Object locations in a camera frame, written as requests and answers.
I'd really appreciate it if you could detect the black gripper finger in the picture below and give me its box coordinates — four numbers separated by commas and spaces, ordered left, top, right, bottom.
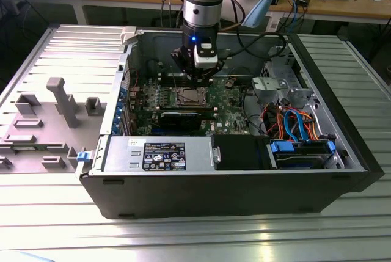
170, 46, 200, 82
200, 60, 226, 88

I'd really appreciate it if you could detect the metal socket cover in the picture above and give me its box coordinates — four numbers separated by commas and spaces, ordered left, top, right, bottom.
173, 86, 209, 106

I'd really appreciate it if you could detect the silver CPU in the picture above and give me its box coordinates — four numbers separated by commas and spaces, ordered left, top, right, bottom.
180, 90, 201, 103

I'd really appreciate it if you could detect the CPU socket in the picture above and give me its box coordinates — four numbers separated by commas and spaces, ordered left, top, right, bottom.
170, 86, 214, 107

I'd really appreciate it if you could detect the black RAM slot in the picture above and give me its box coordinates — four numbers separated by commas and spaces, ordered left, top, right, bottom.
159, 106, 218, 115

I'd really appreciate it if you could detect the black plastic cover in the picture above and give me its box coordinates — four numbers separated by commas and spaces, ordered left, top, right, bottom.
211, 135, 271, 171

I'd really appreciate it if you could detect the green motherboard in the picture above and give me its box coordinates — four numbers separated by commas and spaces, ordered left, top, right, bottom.
125, 72, 262, 137

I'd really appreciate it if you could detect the metal disk bay cage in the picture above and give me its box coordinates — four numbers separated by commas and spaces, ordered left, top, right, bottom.
249, 45, 320, 113

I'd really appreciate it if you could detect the grey case latch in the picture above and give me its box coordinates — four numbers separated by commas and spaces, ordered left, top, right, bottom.
120, 26, 139, 46

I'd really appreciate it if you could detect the black graphics card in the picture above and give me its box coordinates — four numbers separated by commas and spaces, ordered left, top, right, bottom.
158, 109, 203, 131

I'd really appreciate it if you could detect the grey power supply unit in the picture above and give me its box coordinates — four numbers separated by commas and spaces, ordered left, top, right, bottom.
102, 136, 214, 173

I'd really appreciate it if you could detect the hard disk blue carrier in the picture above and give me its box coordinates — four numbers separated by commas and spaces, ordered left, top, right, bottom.
267, 139, 338, 170

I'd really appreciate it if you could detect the black PC case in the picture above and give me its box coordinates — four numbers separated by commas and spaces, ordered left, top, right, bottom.
78, 23, 385, 220

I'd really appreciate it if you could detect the blue case latch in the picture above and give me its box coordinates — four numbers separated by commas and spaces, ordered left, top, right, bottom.
76, 150, 93, 163

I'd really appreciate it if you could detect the grey parts rack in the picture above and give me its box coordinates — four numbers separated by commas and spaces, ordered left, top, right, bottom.
0, 77, 107, 175

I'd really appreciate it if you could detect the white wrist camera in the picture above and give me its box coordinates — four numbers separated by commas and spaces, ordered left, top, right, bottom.
192, 41, 221, 70

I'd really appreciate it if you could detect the black wire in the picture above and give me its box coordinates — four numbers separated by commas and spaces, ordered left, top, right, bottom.
239, 83, 266, 136

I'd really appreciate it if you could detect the thin red wire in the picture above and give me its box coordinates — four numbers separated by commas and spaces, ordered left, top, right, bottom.
123, 68, 141, 89

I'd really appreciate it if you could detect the blue flat wire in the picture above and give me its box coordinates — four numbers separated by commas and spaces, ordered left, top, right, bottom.
283, 109, 302, 140
293, 108, 311, 143

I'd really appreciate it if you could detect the blue cable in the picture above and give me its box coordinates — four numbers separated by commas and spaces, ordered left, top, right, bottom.
287, 0, 305, 35

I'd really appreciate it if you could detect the orange wire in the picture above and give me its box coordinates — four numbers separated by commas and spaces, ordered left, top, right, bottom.
301, 111, 321, 140

